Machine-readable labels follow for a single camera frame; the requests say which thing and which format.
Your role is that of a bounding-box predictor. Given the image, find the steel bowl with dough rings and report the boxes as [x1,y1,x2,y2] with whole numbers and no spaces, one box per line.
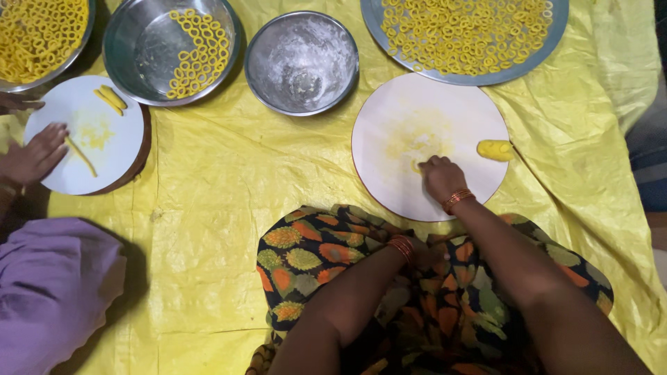
[102,0,242,107]

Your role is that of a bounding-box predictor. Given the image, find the group of yellow dough rings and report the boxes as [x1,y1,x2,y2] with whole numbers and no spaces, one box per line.
[166,8,231,100]

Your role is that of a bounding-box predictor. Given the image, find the large steel plate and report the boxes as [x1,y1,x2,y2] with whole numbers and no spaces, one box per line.
[360,0,570,87]

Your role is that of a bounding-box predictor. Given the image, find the person's right hand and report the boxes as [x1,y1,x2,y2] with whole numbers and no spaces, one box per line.
[418,155,470,206]

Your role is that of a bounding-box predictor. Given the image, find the yellow dough lump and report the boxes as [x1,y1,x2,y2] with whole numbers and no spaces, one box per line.
[477,139,514,163]

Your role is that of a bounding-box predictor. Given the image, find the large white round board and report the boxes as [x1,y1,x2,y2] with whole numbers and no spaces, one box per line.
[351,72,511,223]

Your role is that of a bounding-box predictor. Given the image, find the orange bangles on right wrist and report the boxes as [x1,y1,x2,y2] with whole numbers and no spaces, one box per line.
[442,189,476,216]

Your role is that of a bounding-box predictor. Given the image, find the short yellow dough stick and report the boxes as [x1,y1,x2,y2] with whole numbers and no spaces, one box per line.
[100,84,128,110]
[93,89,124,117]

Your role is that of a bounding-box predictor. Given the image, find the person's floral patterned dress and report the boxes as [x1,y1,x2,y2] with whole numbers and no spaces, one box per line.
[245,204,615,375]

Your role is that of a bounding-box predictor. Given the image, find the orange bangles on wrist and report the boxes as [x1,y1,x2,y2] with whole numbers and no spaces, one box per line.
[442,189,476,216]
[387,234,417,265]

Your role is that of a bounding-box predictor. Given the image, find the thin rolled yellow dough strand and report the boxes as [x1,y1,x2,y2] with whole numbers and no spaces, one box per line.
[65,135,99,178]

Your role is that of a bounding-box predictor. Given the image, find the orange bangles on left wrist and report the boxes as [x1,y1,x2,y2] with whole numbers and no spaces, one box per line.
[387,234,417,265]

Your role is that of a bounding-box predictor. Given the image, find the heap of yellow dough rings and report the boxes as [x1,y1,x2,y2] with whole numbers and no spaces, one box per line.
[380,0,554,77]

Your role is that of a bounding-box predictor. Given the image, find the person's left hand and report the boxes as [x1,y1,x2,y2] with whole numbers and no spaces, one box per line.
[406,237,450,273]

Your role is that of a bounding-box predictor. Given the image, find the steel plate at corner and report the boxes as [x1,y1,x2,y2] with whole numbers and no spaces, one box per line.
[0,0,97,94]

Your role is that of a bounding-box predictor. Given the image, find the yellow plastic sheet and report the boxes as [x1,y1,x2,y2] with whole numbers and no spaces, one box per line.
[0,0,667,375]

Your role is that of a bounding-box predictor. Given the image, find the pile of yellow dough rings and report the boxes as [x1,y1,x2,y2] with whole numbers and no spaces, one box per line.
[0,0,90,84]

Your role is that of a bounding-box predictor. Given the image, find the floured empty steel bowl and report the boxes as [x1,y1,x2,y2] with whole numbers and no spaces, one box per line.
[244,10,360,117]

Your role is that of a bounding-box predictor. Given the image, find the small white round board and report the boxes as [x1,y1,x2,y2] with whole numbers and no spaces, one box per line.
[24,75,152,197]

